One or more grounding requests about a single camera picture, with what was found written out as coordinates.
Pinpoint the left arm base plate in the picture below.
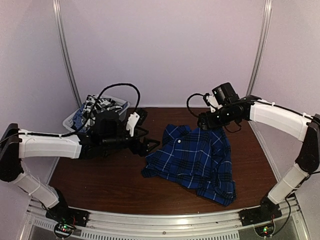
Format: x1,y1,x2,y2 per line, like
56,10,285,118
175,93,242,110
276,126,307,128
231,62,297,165
45,207,89,227

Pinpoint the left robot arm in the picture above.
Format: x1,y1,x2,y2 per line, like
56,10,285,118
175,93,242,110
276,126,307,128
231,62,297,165
0,109,160,222

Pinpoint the aluminium frame post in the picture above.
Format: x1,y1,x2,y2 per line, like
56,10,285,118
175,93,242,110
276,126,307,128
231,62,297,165
52,0,82,108
246,0,273,95

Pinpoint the left aluminium frame post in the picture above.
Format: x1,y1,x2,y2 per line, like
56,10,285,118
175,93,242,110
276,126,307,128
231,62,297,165
52,0,82,108

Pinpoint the right circuit board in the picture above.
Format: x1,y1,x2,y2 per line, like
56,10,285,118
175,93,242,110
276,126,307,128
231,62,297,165
254,223,275,238

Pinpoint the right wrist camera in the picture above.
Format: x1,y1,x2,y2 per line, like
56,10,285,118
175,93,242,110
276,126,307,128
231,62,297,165
203,93,222,113

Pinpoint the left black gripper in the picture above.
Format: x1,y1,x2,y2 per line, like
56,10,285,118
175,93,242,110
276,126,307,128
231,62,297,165
101,127,161,157

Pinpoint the blue plaid long sleeve shirt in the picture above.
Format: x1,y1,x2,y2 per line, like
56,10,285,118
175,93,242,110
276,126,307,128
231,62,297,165
141,124,237,206

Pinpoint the grey plastic laundry basket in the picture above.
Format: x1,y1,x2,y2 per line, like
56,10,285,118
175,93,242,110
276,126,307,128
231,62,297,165
62,94,130,133

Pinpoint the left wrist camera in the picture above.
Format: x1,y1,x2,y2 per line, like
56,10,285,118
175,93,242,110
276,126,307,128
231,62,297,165
125,108,148,137

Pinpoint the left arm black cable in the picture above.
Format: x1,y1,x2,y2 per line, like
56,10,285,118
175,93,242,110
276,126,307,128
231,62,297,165
0,82,141,153

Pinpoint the left circuit board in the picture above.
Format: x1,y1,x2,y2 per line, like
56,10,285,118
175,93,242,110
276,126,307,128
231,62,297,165
53,222,76,239

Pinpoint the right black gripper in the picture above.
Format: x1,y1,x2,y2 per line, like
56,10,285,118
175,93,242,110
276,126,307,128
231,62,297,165
198,105,239,131

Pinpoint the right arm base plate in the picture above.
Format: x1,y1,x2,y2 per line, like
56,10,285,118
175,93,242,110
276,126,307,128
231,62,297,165
238,206,282,227

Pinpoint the black white checked shirt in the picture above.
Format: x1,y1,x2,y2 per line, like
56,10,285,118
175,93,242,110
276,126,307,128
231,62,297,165
80,94,128,132

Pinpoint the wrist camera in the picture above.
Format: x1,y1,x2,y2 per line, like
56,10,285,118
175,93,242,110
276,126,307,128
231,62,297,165
125,108,148,137
203,93,222,113

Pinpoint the blue patterned shirt in basket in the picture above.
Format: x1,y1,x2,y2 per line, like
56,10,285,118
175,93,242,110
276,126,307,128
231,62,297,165
71,103,87,130

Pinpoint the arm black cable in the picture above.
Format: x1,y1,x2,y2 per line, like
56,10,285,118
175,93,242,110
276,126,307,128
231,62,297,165
186,92,320,226
0,82,141,153

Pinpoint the right aluminium frame post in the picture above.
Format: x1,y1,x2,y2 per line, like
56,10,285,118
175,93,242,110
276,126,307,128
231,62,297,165
246,0,273,95

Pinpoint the circuit board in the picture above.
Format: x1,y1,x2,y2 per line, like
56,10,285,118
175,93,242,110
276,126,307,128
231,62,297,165
254,223,275,238
53,222,76,239

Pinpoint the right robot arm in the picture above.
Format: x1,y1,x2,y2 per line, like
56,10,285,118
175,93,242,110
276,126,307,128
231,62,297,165
197,82,320,221

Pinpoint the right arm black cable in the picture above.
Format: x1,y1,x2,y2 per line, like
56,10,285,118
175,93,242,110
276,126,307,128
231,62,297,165
186,92,320,226

